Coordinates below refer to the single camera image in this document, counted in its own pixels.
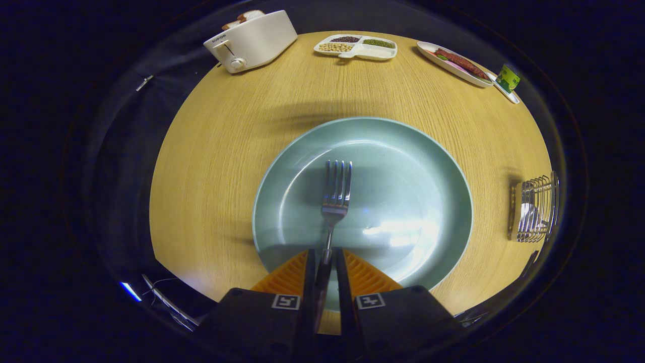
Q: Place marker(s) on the metal fork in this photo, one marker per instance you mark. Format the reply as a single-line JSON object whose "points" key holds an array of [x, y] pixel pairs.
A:
{"points": [[336, 191]]}

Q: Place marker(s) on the large toast bread slice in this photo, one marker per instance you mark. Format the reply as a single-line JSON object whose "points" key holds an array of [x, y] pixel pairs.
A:
{"points": [[252, 15]]}

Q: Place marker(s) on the small toast bread slice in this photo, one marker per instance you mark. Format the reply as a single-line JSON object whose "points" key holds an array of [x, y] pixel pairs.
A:
{"points": [[231, 24]]}

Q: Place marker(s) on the brown meat piece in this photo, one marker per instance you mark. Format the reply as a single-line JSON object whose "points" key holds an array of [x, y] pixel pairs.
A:
{"points": [[461, 62]]}

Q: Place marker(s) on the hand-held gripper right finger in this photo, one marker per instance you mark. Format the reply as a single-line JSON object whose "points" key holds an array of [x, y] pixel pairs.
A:
{"points": [[343, 282]]}

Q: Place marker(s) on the white divided dish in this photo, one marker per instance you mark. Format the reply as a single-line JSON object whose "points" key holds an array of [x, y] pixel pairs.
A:
{"points": [[375, 53]]}

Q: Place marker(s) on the white laptop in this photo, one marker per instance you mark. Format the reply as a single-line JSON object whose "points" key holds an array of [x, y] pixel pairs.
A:
{"points": [[171, 305]]}

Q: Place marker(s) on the green label drink bottle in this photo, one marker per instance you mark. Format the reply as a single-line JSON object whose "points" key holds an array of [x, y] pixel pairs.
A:
{"points": [[508, 79]]}

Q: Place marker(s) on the metal spoon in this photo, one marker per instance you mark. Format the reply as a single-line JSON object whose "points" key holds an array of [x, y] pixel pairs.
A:
{"points": [[526, 214]]}

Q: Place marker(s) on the white food plate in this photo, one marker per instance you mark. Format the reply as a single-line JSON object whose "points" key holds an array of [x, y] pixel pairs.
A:
{"points": [[443, 66]]}

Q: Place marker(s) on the white square coaster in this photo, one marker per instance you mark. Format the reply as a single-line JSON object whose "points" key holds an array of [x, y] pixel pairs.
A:
{"points": [[506, 95]]}

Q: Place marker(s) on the silver cloth clip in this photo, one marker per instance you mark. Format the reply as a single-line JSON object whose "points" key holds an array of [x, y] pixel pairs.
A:
{"points": [[144, 82]]}

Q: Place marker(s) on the white toaster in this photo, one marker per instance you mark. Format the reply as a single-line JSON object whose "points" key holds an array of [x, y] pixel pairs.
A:
{"points": [[257, 43]]}

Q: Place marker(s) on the light green plate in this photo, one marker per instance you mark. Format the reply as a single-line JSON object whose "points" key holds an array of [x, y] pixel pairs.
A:
{"points": [[403, 166]]}

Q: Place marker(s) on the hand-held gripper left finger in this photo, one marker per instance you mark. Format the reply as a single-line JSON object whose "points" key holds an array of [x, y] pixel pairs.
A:
{"points": [[309, 282]]}

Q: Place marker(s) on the yellow soybeans pile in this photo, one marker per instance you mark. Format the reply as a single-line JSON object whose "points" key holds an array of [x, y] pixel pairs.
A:
{"points": [[335, 47]]}

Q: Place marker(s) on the dark red beans pile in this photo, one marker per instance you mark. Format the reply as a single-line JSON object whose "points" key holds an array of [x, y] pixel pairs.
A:
{"points": [[345, 39]]}

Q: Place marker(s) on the pink ham slice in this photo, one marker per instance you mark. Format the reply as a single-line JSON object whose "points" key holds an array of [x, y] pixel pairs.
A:
{"points": [[459, 69]]}

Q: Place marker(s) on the green mung beans pile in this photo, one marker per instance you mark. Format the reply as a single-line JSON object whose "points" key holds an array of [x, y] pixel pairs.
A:
{"points": [[379, 43]]}

